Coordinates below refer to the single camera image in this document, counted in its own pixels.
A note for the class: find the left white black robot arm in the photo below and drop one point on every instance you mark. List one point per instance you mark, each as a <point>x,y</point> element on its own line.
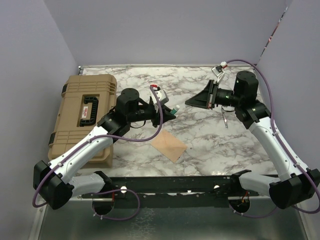
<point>56,182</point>

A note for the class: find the silver metal tweezers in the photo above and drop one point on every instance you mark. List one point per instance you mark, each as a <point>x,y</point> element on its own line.
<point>224,118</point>

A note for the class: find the aluminium extrusion frame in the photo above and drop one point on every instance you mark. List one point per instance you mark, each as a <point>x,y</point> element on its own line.
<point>60,194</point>

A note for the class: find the black metal base rail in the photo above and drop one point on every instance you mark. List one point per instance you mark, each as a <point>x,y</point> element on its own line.
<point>171,191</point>

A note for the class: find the tan paper envelope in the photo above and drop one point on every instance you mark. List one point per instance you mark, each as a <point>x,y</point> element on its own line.
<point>168,145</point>

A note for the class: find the green white glue stick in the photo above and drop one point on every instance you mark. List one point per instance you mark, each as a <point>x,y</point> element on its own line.
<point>175,109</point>

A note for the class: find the tan plastic tool case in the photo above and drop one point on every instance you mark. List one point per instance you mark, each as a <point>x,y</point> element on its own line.
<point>85,99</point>

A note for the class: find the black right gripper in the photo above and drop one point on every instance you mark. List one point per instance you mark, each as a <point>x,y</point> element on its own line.
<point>206,98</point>

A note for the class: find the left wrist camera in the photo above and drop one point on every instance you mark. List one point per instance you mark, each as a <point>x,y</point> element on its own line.
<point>160,95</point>

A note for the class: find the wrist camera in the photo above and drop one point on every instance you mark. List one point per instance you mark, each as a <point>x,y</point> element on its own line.
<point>219,72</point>
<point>160,95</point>

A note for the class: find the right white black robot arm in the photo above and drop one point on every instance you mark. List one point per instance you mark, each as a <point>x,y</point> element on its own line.
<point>295,181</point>

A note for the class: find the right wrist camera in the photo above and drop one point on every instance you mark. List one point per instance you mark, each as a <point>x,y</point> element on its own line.
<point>219,72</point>

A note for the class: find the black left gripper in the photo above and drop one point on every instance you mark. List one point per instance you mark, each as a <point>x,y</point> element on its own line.
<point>166,115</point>

